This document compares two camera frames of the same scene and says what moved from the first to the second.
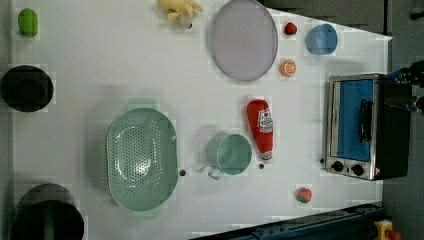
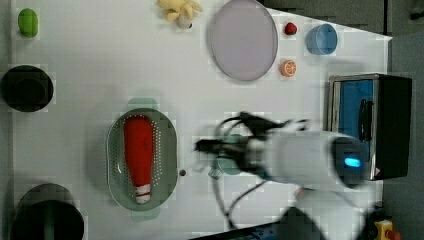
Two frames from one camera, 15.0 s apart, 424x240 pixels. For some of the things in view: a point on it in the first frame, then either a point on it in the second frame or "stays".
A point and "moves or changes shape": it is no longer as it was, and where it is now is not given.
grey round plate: x=244 y=40 stays
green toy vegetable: x=28 y=22 stays
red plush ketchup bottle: x=260 y=121 moves or changes shape
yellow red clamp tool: x=385 y=230 stays
